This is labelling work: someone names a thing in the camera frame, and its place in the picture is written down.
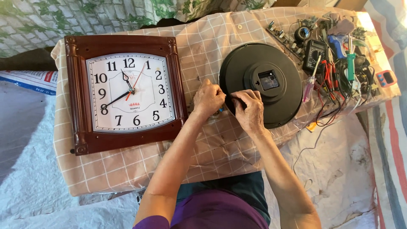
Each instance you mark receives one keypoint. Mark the person's right hand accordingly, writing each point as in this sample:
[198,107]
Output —
[252,113]

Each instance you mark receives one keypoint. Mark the person's left hand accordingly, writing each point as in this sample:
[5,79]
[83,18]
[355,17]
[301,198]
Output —
[206,100]

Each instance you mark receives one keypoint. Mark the person's left fingers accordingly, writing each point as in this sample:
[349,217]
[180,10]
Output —
[220,97]

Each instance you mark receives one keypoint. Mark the black round wall clock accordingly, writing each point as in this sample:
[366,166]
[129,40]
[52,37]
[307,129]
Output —
[279,95]

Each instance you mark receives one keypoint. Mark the beige checked tablecloth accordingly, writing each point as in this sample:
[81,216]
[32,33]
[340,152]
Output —
[206,47]

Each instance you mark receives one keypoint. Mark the long green circuit board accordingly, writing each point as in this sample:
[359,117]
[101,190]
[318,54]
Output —
[284,38]

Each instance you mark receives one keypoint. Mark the black multimeter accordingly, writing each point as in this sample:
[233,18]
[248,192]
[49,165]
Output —
[314,56]

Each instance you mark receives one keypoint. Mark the person's purple shirt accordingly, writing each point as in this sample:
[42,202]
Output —
[216,213]

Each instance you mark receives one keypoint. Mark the blue glue gun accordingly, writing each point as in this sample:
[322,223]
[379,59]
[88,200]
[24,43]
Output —
[337,46]

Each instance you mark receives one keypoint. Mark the grey cloth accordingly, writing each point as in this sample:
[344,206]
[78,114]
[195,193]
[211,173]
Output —
[342,27]

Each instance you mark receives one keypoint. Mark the green leaf patterned cloth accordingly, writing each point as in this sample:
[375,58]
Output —
[79,19]

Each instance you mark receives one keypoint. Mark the orange digital timer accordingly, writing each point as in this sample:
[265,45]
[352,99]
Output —
[386,78]

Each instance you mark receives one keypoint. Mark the striped tarp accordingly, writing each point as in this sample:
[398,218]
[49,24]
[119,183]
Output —
[389,133]

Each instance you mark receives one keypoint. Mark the white printed sack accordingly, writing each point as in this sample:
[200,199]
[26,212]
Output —
[30,80]

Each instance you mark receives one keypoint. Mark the white woven tarp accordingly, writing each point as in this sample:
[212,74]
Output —
[35,178]

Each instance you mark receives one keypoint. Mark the brown square wall clock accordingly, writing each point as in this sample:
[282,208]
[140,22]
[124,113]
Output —
[127,95]

